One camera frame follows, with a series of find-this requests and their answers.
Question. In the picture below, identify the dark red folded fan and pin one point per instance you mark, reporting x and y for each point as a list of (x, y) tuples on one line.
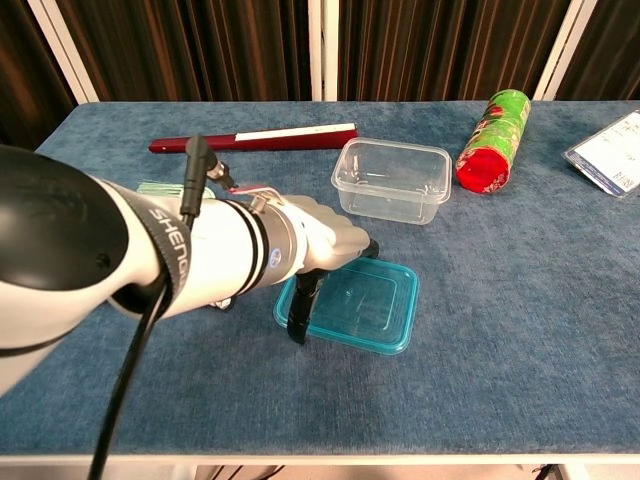
[(300, 137)]

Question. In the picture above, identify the dark brown curtain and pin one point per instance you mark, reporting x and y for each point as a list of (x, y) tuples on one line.
[(440, 50), (25, 75), (610, 50), (200, 50)]

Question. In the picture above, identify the white upright frame post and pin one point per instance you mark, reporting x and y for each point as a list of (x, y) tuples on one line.
[(323, 50)]

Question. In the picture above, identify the pale green hand brush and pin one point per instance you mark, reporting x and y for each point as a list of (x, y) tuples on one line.
[(160, 188)]

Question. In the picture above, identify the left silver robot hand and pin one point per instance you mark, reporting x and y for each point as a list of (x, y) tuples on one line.
[(325, 235)]

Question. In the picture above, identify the white slanted frame post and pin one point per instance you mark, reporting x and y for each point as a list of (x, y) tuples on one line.
[(62, 50), (557, 50)]

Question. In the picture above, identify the blue velvet table cloth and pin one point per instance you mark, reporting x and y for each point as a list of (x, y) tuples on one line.
[(450, 375)]

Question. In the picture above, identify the green and red snack canister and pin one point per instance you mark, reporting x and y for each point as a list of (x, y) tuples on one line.
[(495, 135)]

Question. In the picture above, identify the clear blue plastic box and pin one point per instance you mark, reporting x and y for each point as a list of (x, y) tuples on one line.
[(360, 310)]

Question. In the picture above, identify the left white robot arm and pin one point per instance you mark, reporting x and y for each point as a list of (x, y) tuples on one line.
[(215, 250)]

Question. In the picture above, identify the clear blister pack card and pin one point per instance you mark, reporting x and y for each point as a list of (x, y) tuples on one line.
[(610, 155)]

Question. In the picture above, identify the clear plastic container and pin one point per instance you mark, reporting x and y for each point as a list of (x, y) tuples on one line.
[(390, 185)]

